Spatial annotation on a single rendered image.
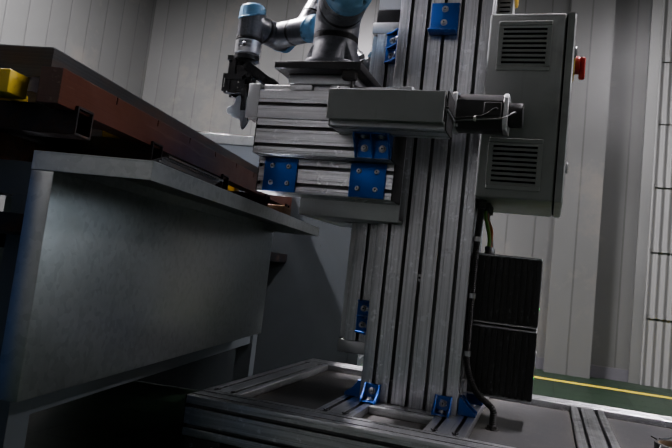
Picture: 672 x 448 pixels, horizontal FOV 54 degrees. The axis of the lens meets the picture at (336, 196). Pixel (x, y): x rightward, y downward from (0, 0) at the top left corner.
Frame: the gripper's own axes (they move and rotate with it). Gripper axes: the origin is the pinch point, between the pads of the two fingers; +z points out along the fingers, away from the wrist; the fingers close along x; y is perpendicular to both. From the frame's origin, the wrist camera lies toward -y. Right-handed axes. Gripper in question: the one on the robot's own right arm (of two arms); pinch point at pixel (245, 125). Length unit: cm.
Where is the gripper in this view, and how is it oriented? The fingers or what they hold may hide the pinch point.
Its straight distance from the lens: 189.0
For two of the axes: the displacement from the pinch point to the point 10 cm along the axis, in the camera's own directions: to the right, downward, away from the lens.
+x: -1.7, -1.3, -9.8
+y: -9.8, -0.9, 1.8
